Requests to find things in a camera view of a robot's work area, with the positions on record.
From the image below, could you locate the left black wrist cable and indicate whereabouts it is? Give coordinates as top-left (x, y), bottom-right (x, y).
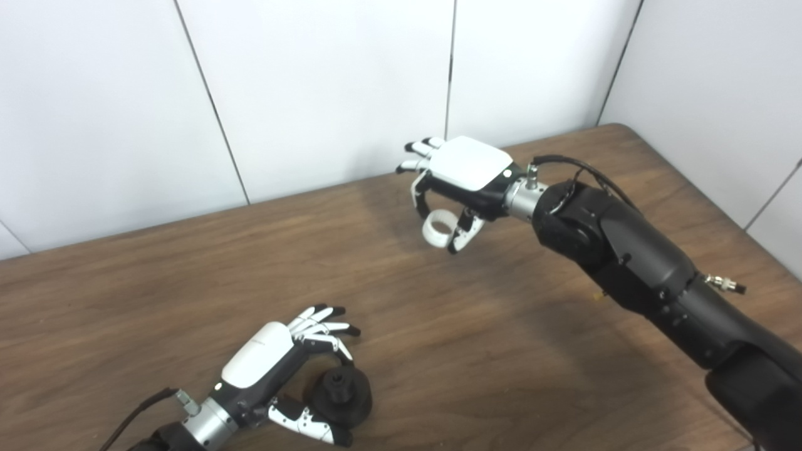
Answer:
top-left (98, 387), bottom-right (202, 451)

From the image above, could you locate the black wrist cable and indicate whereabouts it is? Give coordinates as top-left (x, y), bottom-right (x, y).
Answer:
top-left (98, 387), bottom-right (202, 451)
top-left (525, 155), bottom-right (641, 215)

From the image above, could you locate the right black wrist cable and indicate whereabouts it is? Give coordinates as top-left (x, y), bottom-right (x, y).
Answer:
top-left (525, 155), bottom-right (641, 215)

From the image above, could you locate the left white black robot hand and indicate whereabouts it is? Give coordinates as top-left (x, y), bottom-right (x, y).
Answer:
top-left (213, 304), bottom-right (362, 448)

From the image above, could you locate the white ring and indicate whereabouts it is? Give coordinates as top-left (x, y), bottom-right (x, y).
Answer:
top-left (421, 210), bottom-right (458, 246)

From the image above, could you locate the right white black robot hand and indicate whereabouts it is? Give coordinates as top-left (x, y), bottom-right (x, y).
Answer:
top-left (395, 135), bottom-right (524, 256)

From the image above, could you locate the round black part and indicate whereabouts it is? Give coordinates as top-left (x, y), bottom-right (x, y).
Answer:
top-left (303, 368), bottom-right (373, 433)

